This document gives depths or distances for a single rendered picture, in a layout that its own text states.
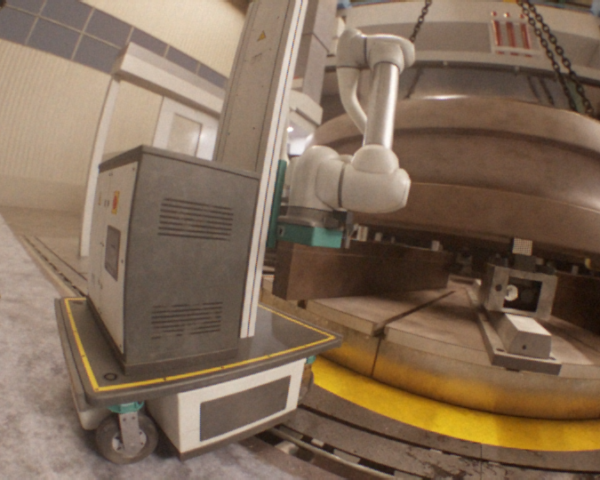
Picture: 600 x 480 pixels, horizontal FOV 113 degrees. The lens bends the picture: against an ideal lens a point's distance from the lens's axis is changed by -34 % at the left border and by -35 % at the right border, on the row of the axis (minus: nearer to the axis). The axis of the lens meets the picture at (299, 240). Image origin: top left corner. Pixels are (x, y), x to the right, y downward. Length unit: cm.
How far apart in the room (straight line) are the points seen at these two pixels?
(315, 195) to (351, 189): 12
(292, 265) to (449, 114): 140
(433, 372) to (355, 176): 100
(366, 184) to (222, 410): 77
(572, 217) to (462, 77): 430
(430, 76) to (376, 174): 515
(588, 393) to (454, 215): 130
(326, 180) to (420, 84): 511
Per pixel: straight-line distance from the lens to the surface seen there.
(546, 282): 164
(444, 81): 596
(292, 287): 165
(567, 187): 229
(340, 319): 164
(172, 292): 74
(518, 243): 178
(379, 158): 97
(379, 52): 126
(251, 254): 97
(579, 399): 178
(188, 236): 72
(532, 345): 132
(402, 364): 156
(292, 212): 99
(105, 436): 88
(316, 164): 99
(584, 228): 216
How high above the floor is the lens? 72
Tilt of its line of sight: 3 degrees down
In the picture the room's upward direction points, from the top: 8 degrees clockwise
